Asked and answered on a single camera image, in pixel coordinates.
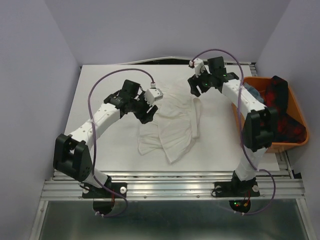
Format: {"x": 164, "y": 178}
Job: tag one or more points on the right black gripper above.
{"x": 194, "y": 81}

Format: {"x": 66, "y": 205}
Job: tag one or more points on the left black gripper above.
{"x": 144, "y": 118}

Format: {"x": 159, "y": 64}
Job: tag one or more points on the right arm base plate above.
{"x": 227, "y": 189}

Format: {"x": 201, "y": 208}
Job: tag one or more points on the aluminium frame rail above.
{"x": 173, "y": 186}

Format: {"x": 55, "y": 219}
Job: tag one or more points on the orange plastic basket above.
{"x": 258, "y": 128}

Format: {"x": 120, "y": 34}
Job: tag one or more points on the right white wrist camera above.
{"x": 198, "y": 65}

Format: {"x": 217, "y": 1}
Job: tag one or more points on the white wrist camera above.
{"x": 152, "y": 95}
{"x": 198, "y": 65}

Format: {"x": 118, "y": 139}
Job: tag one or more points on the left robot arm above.
{"x": 72, "y": 152}

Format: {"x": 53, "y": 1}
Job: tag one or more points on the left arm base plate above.
{"x": 92, "y": 192}

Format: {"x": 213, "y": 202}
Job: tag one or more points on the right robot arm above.
{"x": 232, "y": 87}

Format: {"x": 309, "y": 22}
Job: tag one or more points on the red black plaid skirt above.
{"x": 276, "y": 94}

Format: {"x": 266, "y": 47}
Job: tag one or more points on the white skirt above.
{"x": 175, "y": 125}

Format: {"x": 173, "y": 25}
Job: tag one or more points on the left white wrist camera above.
{"x": 152, "y": 95}

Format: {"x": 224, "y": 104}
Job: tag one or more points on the light blue skirt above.
{"x": 254, "y": 92}

